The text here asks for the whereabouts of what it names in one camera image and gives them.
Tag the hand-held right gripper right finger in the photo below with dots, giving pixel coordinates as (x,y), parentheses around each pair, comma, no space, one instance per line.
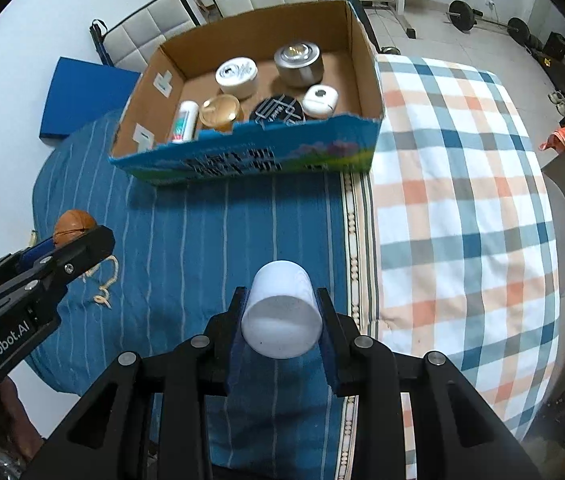
(328,360)

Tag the black box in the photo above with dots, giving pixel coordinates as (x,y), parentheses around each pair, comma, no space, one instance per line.
(556,45)

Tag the blue striped blanket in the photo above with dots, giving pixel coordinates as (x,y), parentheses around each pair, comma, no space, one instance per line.
(187,240)

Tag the white shoe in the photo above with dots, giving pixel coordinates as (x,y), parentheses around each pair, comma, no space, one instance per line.
(555,98)
(564,108)

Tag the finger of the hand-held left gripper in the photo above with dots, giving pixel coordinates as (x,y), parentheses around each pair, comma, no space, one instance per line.
(82,255)
(37,250)

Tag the cardboard box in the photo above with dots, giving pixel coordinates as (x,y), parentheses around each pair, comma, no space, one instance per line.
(262,160)

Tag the plaid blanket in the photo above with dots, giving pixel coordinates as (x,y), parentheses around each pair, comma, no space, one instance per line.
(462,185)

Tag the person's left forearm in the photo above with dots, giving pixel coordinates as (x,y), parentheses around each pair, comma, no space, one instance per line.
(15,410)

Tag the white round jar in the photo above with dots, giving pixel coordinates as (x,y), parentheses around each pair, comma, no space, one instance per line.
(236,72)

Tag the silver round tin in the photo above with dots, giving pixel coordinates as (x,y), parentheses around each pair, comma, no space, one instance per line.
(298,67)

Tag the short barbell with plates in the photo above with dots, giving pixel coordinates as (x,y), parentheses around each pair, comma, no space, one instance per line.
(461,12)

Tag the blue foam cushion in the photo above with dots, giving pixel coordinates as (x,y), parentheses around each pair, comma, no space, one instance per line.
(87,95)

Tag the small white rounded container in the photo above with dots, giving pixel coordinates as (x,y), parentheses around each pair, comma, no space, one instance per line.
(320,100)

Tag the black round patterned tin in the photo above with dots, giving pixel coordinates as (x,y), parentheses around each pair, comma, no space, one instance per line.
(277,109)

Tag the white spray bottle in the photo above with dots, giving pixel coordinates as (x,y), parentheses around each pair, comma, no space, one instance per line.
(185,122)

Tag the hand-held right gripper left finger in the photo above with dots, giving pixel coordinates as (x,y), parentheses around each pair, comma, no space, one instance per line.
(236,365)

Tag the small white plastic cup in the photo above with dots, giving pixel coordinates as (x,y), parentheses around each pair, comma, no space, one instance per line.
(282,310)

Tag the small brown ball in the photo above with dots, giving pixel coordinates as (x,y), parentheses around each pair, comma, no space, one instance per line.
(75,222)

